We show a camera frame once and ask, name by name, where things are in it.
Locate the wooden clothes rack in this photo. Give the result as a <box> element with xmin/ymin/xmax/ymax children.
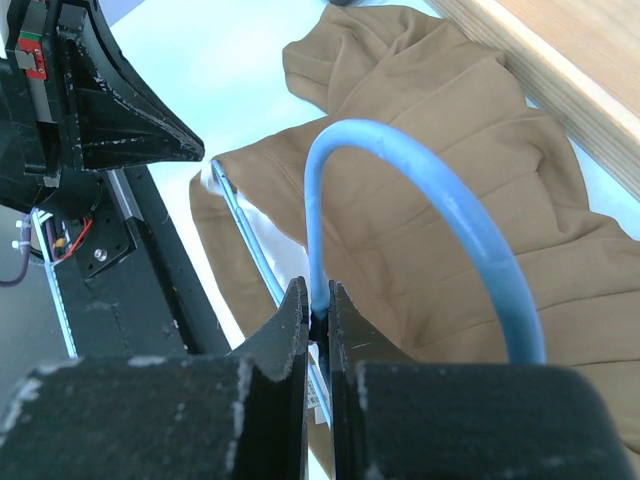
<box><xmin>430</xmin><ymin>1</ymin><xmax>639</xmax><ymax>196</ymax></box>

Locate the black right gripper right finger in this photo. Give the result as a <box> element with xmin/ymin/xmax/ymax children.
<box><xmin>327</xmin><ymin>282</ymin><xmax>635</xmax><ymax>479</ymax></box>

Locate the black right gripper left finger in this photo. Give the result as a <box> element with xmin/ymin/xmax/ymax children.
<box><xmin>1</xmin><ymin>278</ymin><xmax>309</xmax><ymax>479</ymax></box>

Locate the light blue wire hanger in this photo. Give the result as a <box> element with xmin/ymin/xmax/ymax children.
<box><xmin>212</xmin><ymin>118</ymin><xmax>549</xmax><ymax>431</ymax></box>

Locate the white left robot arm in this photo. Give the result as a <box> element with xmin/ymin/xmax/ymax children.
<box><xmin>1</xmin><ymin>1</ymin><xmax>204</xmax><ymax>219</ymax></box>

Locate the tan brown skirt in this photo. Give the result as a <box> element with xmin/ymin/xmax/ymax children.
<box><xmin>190</xmin><ymin>5</ymin><xmax>639</xmax><ymax>479</ymax></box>

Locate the light blue cable duct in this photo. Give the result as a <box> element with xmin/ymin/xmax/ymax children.
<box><xmin>33</xmin><ymin>210</ymin><xmax>78</xmax><ymax>358</ymax></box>

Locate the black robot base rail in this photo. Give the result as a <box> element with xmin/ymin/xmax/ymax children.
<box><xmin>55</xmin><ymin>167</ymin><xmax>231</xmax><ymax>357</ymax></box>

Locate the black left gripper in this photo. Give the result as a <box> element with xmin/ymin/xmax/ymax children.
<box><xmin>1</xmin><ymin>1</ymin><xmax>204</xmax><ymax>180</ymax></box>

